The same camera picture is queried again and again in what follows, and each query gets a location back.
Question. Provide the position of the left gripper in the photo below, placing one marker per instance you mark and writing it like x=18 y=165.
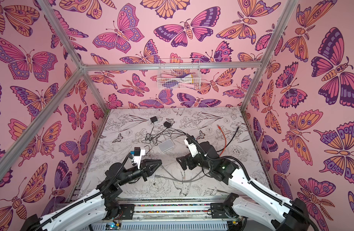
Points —
x=146 y=171

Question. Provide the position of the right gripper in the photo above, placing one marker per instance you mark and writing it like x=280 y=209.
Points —
x=191 y=160

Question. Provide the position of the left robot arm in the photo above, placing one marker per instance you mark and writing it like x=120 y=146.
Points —
x=100 y=203

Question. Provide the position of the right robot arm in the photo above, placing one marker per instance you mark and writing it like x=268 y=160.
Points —
x=269 y=208

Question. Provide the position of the black power adapter near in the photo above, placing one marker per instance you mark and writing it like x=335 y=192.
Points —
x=167 y=124

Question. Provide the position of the black power adapter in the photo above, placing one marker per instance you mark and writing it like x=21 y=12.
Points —
x=153 y=119
x=167 y=124

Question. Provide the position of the black power adapter far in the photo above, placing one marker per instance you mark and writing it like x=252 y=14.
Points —
x=153 y=119

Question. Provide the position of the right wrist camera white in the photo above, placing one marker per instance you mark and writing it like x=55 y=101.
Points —
x=191 y=146

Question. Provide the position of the black adapter cable tangled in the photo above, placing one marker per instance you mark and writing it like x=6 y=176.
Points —
x=153 y=136

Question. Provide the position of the front aluminium rail base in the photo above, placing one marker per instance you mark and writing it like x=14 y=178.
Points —
x=182 y=216

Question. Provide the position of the white wire basket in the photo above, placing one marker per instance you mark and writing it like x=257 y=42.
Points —
x=179 y=73

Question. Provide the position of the aluminium frame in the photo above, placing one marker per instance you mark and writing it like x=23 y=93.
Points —
x=13 y=153

